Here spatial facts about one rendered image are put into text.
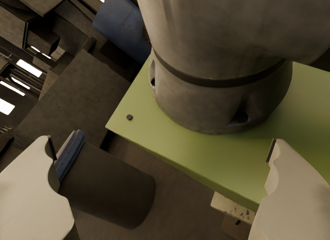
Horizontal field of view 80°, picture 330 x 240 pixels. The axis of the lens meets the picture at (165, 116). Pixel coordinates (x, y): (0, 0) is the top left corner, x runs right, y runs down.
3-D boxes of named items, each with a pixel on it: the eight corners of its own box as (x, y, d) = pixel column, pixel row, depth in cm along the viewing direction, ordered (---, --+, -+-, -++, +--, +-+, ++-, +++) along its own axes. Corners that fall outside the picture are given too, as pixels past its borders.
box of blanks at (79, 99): (100, 173, 176) (8, 129, 148) (77, 178, 240) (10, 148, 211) (141, 89, 231) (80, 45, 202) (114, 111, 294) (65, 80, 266)
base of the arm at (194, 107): (186, 11, 34) (181, -55, 25) (305, 42, 28) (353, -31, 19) (128, 101, 30) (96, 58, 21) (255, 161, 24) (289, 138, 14)
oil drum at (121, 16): (156, 60, 257) (94, 10, 224) (139, 72, 309) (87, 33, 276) (175, 27, 276) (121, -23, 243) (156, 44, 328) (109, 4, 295)
